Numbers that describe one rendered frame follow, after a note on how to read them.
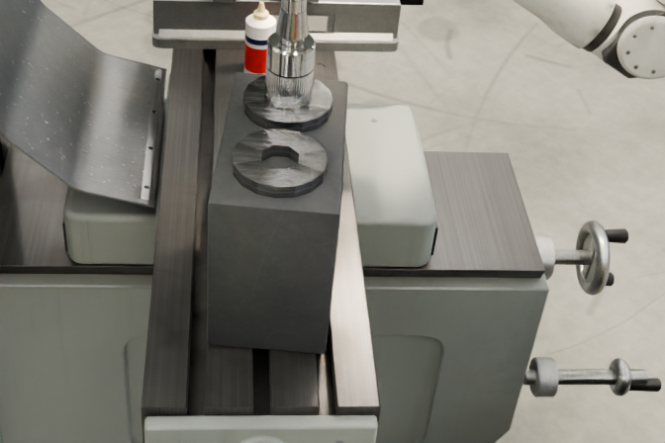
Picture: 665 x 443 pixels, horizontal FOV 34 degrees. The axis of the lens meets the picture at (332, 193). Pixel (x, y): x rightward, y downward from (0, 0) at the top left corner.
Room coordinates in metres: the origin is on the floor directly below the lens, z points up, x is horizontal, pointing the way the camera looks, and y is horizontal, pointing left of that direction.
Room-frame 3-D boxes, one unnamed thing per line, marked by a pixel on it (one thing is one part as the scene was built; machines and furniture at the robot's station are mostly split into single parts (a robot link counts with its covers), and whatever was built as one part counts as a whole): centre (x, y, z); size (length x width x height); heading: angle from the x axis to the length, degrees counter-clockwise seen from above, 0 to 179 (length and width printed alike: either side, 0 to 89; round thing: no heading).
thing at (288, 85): (0.90, 0.05, 1.19); 0.05 x 0.05 x 0.06
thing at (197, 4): (1.38, 0.11, 1.01); 0.35 x 0.15 x 0.11; 99
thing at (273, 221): (0.85, 0.05, 1.06); 0.22 x 0.12 x 0.20; 1
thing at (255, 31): (1.24, 0.12, 1.01); 0.04 x 0.04 x 0.11
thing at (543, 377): (1.13, -0.43, 0.54); 0.22 x 0.06 x 0.06; 97
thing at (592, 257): (1.27, -0.38, 0.66); 0.16 x 0.12 x 0.12; 97
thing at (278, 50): (0.90, 0.05, 1.22); 0.05 x 0.05 x 0.01
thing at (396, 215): (1.20, 0.12, 0.82); 0.50 x 0.35 x 0.12; 97
